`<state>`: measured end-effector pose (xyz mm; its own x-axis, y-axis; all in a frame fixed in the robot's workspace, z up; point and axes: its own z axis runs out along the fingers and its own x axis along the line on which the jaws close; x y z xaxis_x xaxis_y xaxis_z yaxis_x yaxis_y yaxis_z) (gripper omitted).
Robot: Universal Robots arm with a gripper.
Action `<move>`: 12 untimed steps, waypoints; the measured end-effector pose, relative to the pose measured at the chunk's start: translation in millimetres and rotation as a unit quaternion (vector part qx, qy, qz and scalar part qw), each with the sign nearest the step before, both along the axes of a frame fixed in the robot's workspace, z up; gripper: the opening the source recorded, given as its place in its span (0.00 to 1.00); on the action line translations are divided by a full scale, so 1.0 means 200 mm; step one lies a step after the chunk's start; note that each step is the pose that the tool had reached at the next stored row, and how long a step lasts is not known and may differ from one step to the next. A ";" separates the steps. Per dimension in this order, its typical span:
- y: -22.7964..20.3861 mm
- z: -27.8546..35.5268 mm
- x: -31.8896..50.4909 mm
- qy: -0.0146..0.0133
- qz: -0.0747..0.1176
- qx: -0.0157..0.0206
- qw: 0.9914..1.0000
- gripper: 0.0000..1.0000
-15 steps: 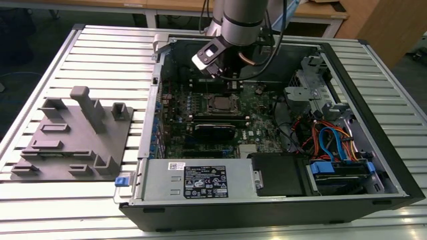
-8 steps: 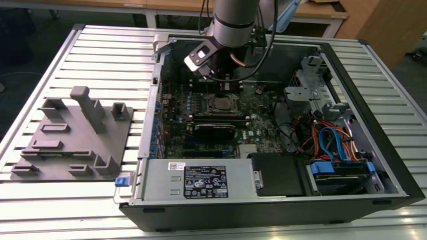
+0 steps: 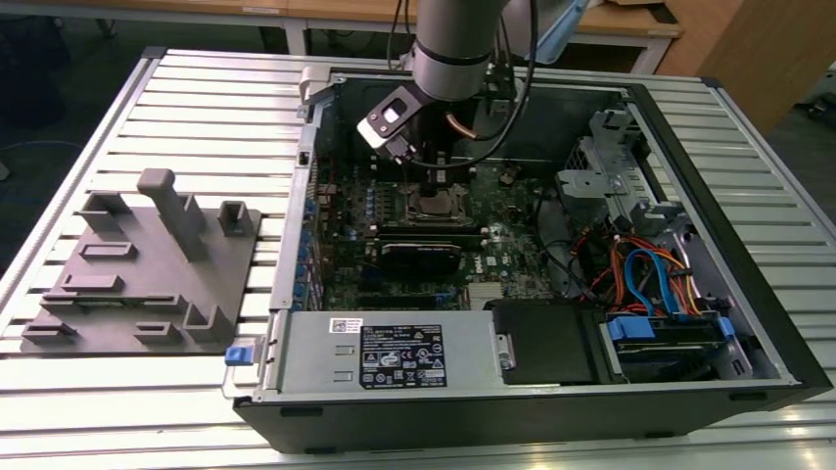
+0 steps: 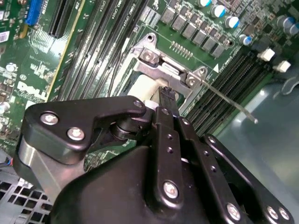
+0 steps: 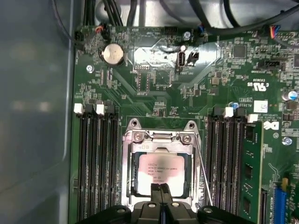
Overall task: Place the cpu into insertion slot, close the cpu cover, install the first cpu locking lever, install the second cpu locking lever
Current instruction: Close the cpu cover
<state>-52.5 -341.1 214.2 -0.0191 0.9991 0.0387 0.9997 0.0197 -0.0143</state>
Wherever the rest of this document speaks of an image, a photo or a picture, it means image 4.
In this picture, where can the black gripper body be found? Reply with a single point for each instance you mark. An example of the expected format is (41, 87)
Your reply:
(112, 191)

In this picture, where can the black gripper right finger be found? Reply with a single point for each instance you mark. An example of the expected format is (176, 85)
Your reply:
(209, 161)

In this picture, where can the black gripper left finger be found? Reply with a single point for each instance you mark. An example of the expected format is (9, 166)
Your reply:
(70, 116)

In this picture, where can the metal locking lever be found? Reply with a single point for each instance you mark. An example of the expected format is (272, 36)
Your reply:
(224, 96)

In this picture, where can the silver CPU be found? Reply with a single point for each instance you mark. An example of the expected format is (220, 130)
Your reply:
(144, 86)

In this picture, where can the metal socket cover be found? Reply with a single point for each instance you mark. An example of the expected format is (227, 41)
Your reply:
(149, 70)

